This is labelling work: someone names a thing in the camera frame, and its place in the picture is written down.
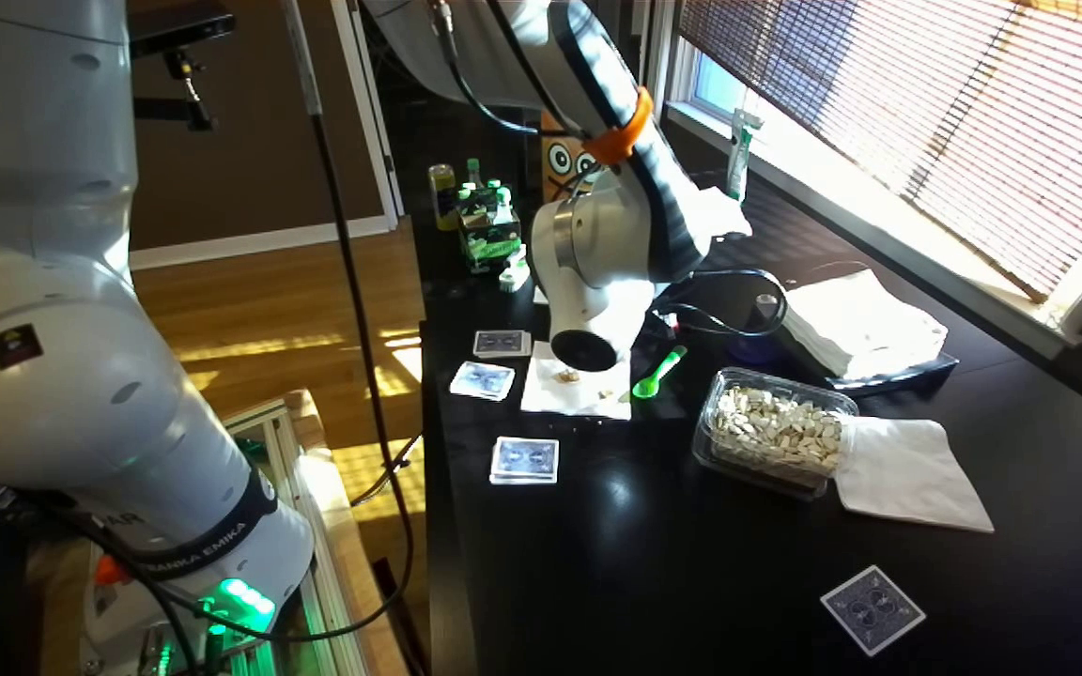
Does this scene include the stack of white napkins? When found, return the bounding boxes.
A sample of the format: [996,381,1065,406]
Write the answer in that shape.
[771,267,953,387]

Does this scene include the thin black camera cable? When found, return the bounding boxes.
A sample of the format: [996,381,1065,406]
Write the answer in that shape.
[642,262,797,370]

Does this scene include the window blind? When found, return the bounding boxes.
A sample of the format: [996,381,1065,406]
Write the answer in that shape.
[671,0,1082,302]

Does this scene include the black camera on stand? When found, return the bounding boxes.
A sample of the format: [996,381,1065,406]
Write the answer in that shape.
[125,4,240,133]

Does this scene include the white napkin with crumbs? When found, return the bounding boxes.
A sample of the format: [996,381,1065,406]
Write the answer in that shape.
[518,336,633,425]

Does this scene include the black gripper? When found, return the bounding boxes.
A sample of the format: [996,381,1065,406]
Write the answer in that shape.
[642,287,718,367]

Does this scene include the green capped bottle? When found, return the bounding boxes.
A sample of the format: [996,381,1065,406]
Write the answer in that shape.
[462,229,528,279]
[457,155,494,236]
[482,176,522,241]

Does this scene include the cardboard box with cartoon face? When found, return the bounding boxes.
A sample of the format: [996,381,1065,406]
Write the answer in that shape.
[536,107,594,203]

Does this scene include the white spray bottle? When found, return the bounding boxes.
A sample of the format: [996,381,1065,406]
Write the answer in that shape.
[726,103,767,203]

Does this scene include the green bottles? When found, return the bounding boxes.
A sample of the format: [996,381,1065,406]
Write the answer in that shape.
[424,155,532,279]

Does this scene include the clear plastic snack container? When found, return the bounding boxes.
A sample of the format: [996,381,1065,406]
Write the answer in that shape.
[687,364,862,503]

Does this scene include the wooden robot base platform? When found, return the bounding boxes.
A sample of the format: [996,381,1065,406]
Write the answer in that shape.
[207,387,414,676]

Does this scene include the orange cable strap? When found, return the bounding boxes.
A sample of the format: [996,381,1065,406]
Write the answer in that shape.
[581,82,660,172]

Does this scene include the green and white device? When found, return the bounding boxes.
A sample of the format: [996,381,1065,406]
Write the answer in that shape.
[494,241,536,296]

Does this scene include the plain white flat napkin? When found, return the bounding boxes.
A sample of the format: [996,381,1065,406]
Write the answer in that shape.
[829,413,1000,536]

